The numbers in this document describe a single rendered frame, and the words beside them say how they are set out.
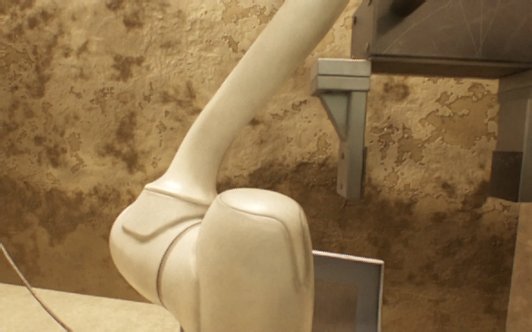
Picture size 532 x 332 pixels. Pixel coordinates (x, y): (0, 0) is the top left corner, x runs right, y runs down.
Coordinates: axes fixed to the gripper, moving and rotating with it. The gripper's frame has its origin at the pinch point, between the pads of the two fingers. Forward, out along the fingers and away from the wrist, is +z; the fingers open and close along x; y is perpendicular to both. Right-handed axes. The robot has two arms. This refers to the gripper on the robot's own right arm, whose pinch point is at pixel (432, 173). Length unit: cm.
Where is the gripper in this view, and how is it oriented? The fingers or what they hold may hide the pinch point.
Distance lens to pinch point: 25.4
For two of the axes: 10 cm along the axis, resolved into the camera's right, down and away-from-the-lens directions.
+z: -0.3, 10.0, 0.9
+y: 0.2, 0.9, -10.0
